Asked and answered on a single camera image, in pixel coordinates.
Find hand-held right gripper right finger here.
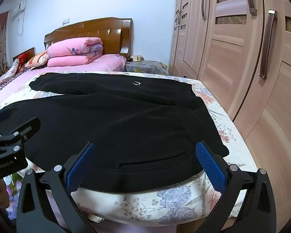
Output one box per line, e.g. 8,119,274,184
195,140,277,233

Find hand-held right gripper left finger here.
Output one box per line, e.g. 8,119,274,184
16,141,97,233

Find black pants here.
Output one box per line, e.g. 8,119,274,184
0,72,230,193

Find pink bedsheet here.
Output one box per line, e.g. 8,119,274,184
0,54,127,115

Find pale floral pillow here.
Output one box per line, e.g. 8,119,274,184
2,58,20,80

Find floral bedspread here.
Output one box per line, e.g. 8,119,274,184
0,71,257,227

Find red pillow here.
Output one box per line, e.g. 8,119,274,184
17,54,29,71

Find orange floral pillow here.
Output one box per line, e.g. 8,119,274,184
25,51,50,69

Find folded pink quilt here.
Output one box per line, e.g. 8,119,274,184
47,37,104,67

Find wooden wardrobe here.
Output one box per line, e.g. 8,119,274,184
168,0,291,225

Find white air conditioner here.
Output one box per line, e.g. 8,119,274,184
11,0,27,20

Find nightstand with floral cover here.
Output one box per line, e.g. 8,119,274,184
125,60,169,76

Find wooden bed headboard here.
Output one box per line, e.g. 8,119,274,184
44,17,133,56

